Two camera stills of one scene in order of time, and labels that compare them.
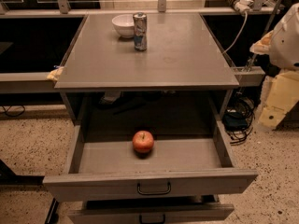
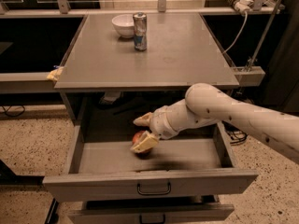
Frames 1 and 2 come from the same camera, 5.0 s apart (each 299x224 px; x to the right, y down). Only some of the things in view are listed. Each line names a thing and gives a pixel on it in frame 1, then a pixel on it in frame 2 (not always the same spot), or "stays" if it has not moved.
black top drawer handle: (154, 193) stays
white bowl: (124, 25) stays
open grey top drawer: (107, 167) stays
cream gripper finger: (282, 93) → (165, 122)
